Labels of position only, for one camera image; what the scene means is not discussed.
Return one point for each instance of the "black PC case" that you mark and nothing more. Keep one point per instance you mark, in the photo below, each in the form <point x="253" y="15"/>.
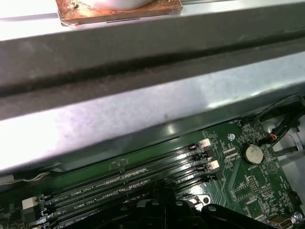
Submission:
<point x="143" y="71"/>

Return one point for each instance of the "green motherboard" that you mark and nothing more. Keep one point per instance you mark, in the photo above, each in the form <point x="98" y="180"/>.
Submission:
<point x="238" y="181"/>

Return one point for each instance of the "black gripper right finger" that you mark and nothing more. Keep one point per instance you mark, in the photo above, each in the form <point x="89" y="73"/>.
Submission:
<point x="181" y="214"/>

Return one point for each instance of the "silver internal USB port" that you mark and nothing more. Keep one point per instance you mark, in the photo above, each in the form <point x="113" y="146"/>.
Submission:
<point x="282" y="223"/>

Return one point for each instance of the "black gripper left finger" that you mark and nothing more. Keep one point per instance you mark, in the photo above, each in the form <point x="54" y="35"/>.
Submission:
<point x="157" y="210"/>

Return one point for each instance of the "round coin cell battery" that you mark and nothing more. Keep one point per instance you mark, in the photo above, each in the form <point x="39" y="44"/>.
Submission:
<point x="252" y="153"/>

